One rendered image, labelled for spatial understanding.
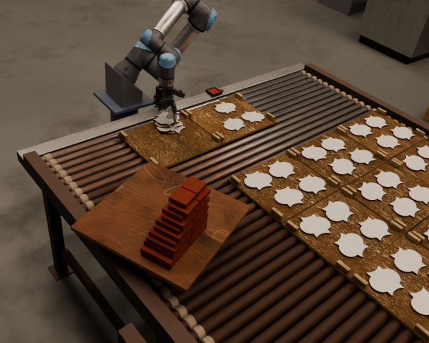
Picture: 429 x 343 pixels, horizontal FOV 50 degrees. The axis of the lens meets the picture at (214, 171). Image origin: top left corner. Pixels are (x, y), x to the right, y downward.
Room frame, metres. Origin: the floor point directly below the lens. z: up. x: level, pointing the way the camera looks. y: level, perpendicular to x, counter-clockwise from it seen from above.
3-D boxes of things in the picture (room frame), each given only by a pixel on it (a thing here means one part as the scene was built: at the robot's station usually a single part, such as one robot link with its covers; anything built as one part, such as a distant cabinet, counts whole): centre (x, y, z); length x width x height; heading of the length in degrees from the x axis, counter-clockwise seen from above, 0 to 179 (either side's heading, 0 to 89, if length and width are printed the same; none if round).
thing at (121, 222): (1.27, 0.16, 1.03); 0.50 x 0.50 x 0.02; 66
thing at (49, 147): (2.40, 0.19, 0.88); 2.08 x 0.08 x 0.06; 135
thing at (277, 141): (1.99, -0.22, 0.90); 1.95 x 0.05 x 0.05; 135
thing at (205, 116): (2.23, -0.04, 0.93); 0.41 x 0.35 x 0.02; 136
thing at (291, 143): (1.96, -0.25, 0.90); 1.95 x 0.05 x 0.05; 135
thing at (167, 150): (1.94, 0.25, 0.93); 0.41 x 0.35 x 0.02; 136
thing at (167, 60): (2.03, 0.30, 1.29); 0.09 x 0.08 x 0.11; 175
